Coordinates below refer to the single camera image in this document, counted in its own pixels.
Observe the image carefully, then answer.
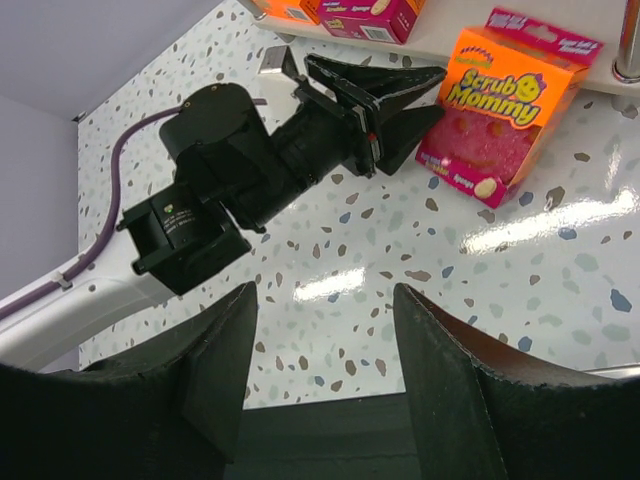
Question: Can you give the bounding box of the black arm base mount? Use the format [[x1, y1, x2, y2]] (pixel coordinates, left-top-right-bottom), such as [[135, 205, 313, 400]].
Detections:
[[224, 393, 422, 480]]

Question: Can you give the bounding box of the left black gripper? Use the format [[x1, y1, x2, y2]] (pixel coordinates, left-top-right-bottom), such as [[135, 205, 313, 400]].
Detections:
[[272, 54, 446, 190]]

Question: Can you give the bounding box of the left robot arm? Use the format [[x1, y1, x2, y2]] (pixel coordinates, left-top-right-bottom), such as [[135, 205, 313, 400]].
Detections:
[[1, 46, 446, 370]]

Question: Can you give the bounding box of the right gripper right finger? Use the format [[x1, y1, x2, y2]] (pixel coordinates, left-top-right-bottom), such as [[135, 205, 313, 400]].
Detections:
[[393, 284, 639, 479]]

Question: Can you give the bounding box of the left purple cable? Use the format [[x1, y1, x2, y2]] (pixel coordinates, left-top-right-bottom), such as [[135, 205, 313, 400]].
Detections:
[[0, 97, 269, 321]]

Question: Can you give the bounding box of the orange Scrub Daddy box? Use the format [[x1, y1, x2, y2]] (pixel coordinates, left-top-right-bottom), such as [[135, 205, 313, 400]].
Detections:
[[416, 7, 603, 209]]

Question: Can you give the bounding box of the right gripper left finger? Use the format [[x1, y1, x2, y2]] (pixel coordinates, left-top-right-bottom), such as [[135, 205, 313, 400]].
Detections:
[[83, 282, 257, 463]]

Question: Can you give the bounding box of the white two-tier shelf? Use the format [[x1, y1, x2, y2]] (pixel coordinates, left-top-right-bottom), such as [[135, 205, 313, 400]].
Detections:
[[252, 0, 639, 97]]

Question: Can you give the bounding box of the Scrub Daddy yellow sponge box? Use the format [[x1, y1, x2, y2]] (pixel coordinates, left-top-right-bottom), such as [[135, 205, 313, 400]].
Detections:
[[253, 0, 320, 25]]

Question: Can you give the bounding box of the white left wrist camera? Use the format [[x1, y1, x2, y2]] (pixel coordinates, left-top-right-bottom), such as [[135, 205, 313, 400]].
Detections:
[[258, 45, 299, 79]]

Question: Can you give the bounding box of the pink Scrub Mommy box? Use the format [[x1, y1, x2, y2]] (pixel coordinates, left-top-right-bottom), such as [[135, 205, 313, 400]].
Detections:
[[317, 0, 425, 45]]

